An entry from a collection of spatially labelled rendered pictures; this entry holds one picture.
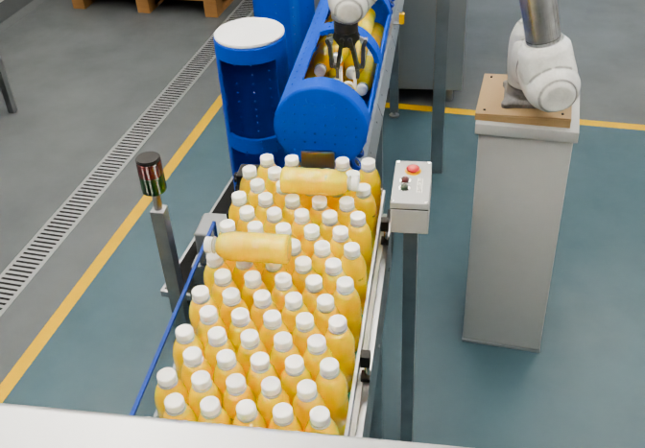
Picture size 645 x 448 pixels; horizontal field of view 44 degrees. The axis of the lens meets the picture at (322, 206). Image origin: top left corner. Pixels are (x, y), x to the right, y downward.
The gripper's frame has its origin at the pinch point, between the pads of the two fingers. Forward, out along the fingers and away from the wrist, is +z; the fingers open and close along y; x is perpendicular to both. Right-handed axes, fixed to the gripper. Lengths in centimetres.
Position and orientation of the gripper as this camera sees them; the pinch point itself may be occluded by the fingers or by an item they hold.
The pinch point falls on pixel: (347, 78)
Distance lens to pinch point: 256.9
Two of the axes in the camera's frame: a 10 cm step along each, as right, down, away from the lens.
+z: 0.5, 8.0, 6.0
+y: -9.9, -0.5, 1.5
